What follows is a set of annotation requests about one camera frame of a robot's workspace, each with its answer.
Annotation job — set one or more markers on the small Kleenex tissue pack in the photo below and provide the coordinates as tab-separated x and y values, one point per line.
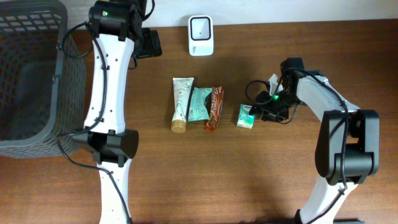
245	120

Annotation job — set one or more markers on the teal snack packet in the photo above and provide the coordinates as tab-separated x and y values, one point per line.
198	104

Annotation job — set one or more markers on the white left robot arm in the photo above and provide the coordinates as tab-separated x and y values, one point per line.
119	40

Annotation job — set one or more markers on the white barcode scanner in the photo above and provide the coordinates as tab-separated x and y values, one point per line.
200	36

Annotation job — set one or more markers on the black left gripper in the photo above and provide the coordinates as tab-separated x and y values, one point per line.
153	46

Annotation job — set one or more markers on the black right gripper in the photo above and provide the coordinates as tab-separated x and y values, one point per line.
265	106

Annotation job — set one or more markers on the red snack bar wrapper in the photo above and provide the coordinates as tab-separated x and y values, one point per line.
215	108

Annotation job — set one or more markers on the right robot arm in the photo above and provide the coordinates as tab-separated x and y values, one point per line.
347	150

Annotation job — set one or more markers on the grey plastic mesh basket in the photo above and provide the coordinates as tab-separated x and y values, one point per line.
42	90

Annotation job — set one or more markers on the white tube with gold cap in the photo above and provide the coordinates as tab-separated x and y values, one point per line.
182	90

